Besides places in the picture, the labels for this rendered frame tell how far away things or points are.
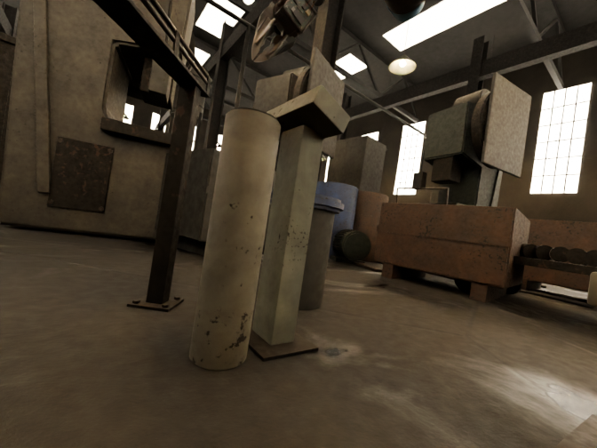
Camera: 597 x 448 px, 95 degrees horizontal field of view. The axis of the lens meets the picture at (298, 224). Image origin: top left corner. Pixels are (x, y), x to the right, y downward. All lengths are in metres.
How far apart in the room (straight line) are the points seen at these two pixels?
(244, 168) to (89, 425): 0.45
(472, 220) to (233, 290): 1.86
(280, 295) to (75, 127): 2.23
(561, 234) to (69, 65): 4.40
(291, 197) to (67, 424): 0.53
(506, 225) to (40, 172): 3.12
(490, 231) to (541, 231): 1.55
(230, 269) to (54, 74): 2.40
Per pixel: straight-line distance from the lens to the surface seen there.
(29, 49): 2.88
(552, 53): 9.20
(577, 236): 3.65
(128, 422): 0.52
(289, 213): 0.67
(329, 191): 3.20
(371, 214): 3.56
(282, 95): 3.73
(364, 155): 4.84
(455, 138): 5.17
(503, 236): 2.15
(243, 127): 0.58
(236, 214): 0.55
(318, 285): 1.07
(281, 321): 0.71
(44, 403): 0.59
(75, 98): 2.71
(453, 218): 2.22
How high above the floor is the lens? 0.30
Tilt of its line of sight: 1 degrees up
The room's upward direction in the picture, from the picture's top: 8 degrees clockwise
